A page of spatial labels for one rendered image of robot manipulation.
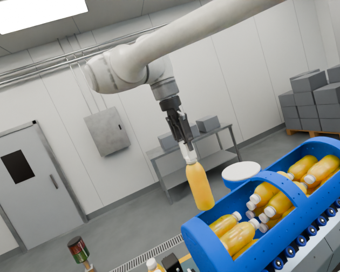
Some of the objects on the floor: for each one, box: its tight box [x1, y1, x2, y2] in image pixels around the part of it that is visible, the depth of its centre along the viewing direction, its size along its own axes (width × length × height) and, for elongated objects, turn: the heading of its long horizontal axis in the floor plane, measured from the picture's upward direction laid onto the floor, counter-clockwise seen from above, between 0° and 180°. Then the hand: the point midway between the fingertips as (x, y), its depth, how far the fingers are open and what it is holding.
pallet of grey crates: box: [278, 64, 340, 141], centre depth 373 cm, size 120×80×119 cm
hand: (187, 150), depth 70 cm, fingers closed on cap, 4 cm apart
